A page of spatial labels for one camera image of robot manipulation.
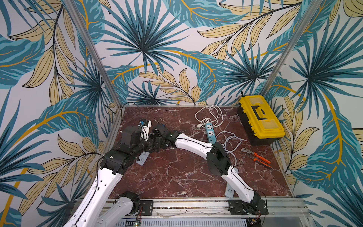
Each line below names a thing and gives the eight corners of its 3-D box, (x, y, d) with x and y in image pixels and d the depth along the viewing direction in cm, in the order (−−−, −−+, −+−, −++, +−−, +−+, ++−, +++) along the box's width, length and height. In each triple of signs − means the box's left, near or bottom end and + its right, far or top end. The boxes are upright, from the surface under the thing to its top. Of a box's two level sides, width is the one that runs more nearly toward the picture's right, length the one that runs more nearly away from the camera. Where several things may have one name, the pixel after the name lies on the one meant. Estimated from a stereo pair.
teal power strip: (207, 143, 100) (208, 140, 96) (205, 126, 109) (206, 122, 105) (214, 144, 100) (216, 140, 96) (212, 127, 109) (213, 122, 105)
